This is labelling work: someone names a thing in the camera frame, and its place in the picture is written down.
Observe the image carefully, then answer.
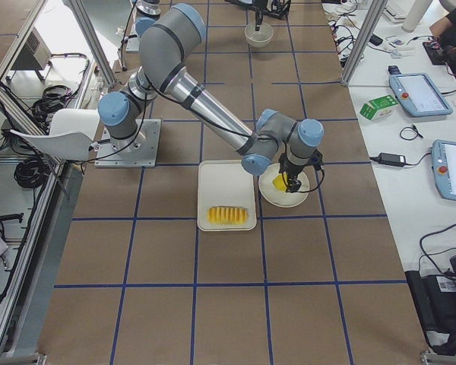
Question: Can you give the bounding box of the black power brick with cable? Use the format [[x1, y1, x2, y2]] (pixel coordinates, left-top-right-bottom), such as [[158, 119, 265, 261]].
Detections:
[[369, 152, 430, 167]]

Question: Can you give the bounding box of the blue teach pendant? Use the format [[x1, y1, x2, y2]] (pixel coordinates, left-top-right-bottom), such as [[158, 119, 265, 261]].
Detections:
[[388, 73, 453, 117], [431, 140, 456, 201]]

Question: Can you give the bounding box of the sliced yellow pineapple toy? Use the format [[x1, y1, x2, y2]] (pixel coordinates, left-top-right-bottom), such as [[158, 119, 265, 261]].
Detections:
[[207, 206, 249, 225]]

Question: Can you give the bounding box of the cream round plate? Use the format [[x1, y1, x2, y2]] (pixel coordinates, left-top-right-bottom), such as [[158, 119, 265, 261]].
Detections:
[[258, 163, 310, 208]]

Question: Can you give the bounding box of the blue teach pendant near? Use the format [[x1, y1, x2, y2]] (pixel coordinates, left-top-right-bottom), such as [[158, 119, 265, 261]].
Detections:
[[431, 140, 456, 201]]

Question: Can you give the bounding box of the white plastic chair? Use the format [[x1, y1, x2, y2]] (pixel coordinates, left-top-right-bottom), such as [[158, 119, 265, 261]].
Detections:
[[10, 109, 100, 161]]

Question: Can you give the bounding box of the green white carton box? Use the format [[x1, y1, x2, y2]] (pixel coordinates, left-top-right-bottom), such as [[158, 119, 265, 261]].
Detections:
[[359, 94, 397, 121]]

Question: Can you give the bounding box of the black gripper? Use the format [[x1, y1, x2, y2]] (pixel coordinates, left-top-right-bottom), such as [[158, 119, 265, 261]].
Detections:
[[253, 0, 266, 31], [277, 151, 323, 193]]

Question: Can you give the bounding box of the yellow lemon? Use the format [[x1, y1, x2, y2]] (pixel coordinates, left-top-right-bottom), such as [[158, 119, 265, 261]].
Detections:
[[272, 173, 287, 192]]

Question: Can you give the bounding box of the blue teach pendant far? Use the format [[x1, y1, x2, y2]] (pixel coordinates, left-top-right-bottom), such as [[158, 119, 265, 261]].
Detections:
[[388, 73, 453, 117]]

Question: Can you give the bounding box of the white rectangular tray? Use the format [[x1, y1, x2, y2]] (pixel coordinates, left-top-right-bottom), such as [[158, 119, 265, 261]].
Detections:
[[197, 160, 257, 232]]

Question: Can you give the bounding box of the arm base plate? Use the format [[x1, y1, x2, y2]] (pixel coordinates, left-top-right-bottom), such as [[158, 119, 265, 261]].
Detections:
[[94, 119, 162, 168], [116, 23, 139, 53]]

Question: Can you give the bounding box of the white ceramic bowl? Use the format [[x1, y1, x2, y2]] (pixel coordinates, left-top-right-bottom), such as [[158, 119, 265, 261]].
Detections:
[[245, 22, 274, 48]]

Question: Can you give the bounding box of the aluminium frame post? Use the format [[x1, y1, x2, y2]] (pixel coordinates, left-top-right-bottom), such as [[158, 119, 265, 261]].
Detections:
[[340, 0, 387, 86]]

